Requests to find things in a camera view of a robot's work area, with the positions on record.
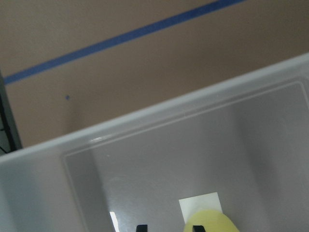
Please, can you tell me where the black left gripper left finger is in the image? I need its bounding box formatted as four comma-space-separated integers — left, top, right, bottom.
136, 224, 148, 232

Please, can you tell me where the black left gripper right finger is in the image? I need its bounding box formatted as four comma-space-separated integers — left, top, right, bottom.
192, 225, 204, 232

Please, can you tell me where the yellow plastic cup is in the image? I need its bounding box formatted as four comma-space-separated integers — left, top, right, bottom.
183, 210, 239, 232

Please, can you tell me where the translucent white plastic box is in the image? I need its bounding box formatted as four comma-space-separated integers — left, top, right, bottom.
0, 54, 309, 232

